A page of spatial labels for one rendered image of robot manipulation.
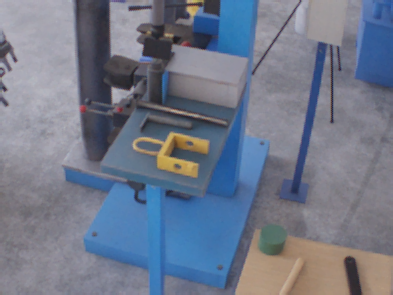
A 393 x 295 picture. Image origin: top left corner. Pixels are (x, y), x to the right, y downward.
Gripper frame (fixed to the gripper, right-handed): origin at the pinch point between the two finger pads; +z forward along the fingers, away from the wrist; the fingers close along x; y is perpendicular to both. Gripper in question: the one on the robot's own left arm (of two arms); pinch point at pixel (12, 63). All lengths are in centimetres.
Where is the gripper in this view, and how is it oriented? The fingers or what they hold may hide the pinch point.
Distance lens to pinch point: 345.4
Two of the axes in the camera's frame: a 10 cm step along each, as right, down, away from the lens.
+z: 3.7, 7.8, 5.0
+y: 9.3, -3.1, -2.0
